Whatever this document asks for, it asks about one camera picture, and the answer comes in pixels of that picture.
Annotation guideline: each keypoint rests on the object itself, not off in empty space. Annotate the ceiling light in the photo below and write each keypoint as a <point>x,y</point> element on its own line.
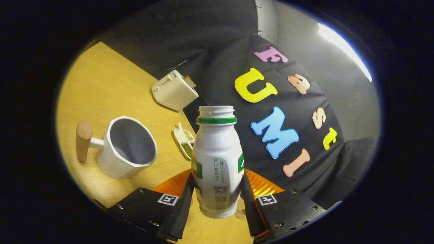
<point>342,44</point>

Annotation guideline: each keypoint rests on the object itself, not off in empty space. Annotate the black backdrop cloth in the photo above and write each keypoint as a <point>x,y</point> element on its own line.
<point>220,51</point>

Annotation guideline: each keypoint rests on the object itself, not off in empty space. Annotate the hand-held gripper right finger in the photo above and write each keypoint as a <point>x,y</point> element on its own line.
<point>251,210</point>

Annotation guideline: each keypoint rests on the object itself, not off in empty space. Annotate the white toaster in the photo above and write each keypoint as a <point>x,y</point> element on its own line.
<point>173,91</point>

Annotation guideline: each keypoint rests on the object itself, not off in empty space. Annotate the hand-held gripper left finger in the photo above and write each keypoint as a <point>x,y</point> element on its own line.
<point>181,213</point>

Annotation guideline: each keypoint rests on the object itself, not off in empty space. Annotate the wooden table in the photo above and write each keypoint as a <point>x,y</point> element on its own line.
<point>101,88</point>

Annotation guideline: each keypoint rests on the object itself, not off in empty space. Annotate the white divided dish with beans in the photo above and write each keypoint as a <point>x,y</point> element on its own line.
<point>184,142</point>

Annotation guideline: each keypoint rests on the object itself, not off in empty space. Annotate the white juice bottle green label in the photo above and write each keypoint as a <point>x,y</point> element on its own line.
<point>217,152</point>

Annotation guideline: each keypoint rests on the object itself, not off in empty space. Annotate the bread slice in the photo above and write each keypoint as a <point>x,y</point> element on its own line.
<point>190,81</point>

